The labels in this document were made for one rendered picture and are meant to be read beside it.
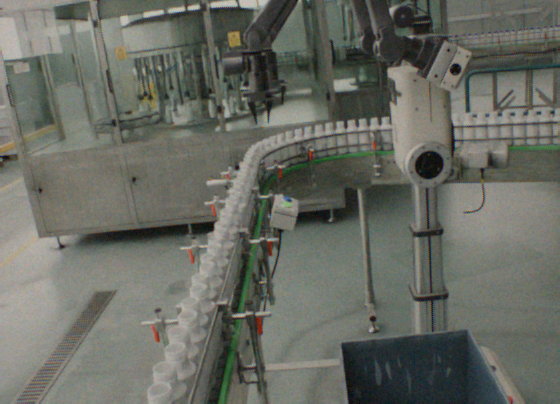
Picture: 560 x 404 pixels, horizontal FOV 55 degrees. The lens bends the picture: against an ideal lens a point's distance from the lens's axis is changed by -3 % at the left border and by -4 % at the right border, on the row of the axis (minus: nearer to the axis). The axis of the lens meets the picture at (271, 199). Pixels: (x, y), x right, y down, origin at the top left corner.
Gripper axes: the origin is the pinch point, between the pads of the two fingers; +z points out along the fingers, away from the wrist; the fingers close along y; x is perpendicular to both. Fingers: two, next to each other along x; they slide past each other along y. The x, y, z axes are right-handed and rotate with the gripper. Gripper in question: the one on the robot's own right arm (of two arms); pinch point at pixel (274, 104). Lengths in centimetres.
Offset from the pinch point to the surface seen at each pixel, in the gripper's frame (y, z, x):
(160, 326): 25, 33, 103
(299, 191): -5, 54, -64
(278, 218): 1, 32, 40
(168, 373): 15, 24, 135
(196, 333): 14, 27, 117
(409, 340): -30, 46, 96
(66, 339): 151, 142, -86
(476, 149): -91, 37, -49
